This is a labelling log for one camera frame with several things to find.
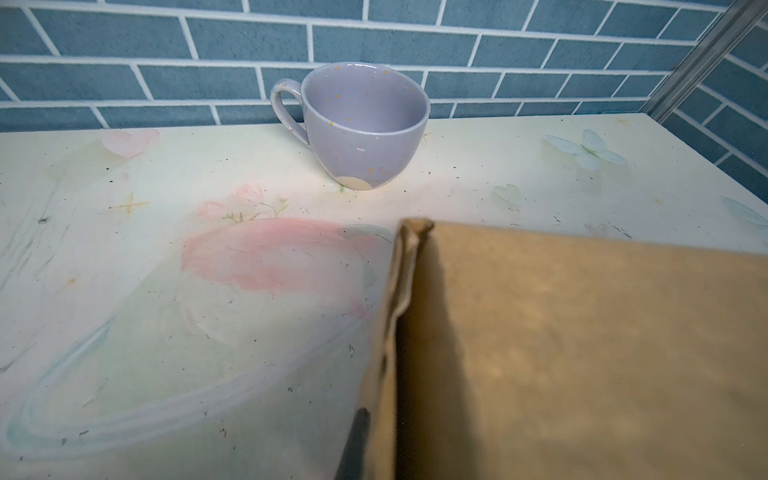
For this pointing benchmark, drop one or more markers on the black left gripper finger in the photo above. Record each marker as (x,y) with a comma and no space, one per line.
(350,465)

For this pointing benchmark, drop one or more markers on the brown cardboard box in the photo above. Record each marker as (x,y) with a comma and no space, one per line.
(505,354)

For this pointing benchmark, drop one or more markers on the lavender ceramic mug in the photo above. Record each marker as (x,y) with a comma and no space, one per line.
(364,122)

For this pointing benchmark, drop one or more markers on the aluminium corner post right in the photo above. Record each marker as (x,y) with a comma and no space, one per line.
(725,33)

